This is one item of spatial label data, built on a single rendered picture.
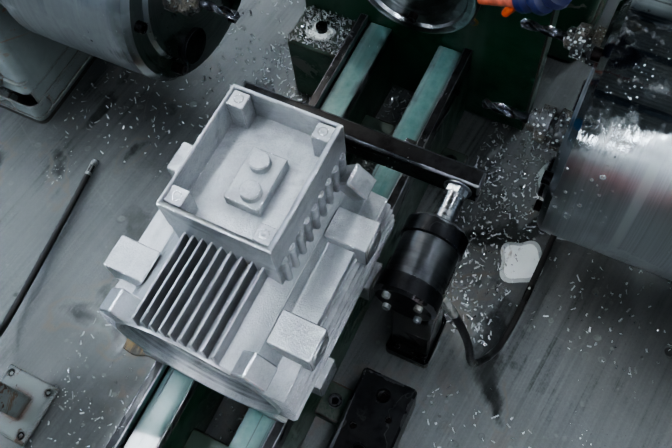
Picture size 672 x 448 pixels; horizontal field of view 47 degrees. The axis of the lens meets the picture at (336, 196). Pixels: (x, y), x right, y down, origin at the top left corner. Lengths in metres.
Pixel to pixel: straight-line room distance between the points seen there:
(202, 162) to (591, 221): 0.33
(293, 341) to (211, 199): 0.13
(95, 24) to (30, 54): 0.24
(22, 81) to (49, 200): 0.15
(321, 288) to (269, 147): 0.12
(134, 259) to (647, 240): 0.42
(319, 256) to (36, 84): 0.55
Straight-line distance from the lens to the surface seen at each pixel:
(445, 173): 0.72
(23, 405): 0.96
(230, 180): 0.63
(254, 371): 0.60
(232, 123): 0.66
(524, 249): 0.94
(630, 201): 0.66
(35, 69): 1.07
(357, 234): 0.64
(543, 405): 0.89
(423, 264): 0.67
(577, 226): 0.70
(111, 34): 0.82
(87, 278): 0.99
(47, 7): 0.86
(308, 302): 0.63
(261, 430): 0.76
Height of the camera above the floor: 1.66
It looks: 63 degrees down
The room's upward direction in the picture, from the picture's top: 9 degrees counter-clockwise
